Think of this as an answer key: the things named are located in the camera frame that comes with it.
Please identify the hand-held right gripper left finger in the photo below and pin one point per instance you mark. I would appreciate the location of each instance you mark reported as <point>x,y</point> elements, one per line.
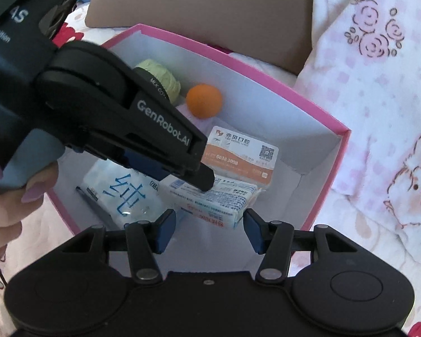
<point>165,233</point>

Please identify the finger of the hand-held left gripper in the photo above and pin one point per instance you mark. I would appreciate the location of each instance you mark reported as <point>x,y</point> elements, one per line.
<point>140,165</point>
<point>196,177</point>

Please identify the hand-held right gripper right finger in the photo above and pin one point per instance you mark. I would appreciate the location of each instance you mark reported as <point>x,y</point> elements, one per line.
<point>252,235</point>

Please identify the small white printed packet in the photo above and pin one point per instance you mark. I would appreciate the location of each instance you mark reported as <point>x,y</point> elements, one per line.
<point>217,203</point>

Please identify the blue white tissue packet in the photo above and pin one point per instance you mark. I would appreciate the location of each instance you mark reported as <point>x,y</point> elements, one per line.
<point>122,196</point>

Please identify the white orange-label floss box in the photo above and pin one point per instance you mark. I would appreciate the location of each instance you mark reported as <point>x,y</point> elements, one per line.
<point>242,154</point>

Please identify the orange makeup sponge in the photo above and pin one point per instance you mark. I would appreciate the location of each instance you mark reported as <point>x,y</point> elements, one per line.
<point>204,101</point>

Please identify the green yarn ball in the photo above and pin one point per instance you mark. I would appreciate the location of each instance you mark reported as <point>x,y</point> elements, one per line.
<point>161,75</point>

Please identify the pink cardboard box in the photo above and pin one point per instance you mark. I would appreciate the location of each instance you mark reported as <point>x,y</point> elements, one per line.
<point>266,112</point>

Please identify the person's left hand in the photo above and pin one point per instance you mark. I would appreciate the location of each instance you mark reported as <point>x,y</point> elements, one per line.
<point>7,217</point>

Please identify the brown pillow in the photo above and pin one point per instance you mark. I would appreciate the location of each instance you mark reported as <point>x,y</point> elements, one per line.
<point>203,10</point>

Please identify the pink checked pillow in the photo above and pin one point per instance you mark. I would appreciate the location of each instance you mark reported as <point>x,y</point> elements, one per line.
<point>382,94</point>

